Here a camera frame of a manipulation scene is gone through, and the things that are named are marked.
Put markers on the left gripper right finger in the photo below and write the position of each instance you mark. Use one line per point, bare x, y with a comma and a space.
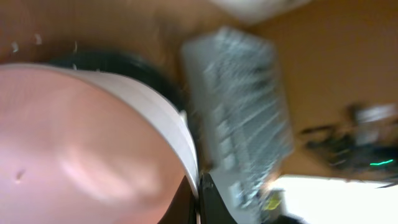
212, 207

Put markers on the black round tray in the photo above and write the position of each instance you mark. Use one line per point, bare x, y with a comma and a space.
128, 65

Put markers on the grey dishwasher rack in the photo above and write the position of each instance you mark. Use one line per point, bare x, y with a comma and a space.
237, 96

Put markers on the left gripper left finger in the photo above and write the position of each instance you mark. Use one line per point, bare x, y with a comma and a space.
182, 209

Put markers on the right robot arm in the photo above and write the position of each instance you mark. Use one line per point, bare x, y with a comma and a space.
366, 143

